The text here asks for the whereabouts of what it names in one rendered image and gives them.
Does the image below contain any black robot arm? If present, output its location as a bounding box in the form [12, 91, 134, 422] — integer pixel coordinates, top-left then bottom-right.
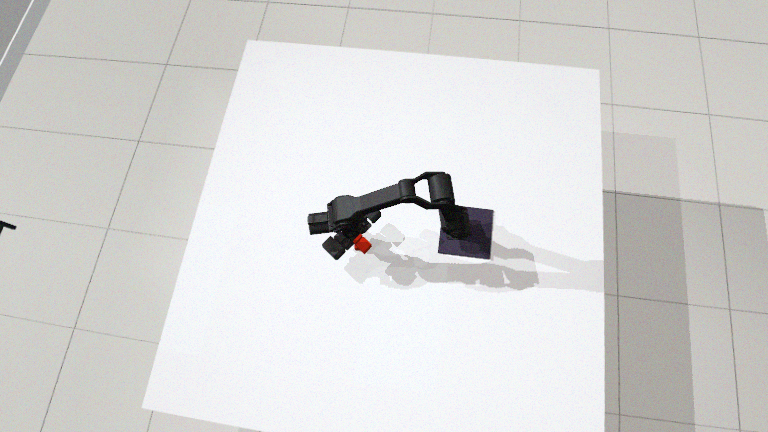
[307, 171, 472, 240]

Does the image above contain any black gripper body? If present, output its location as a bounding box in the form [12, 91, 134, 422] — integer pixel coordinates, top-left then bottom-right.
[322, 211, 381, 260]

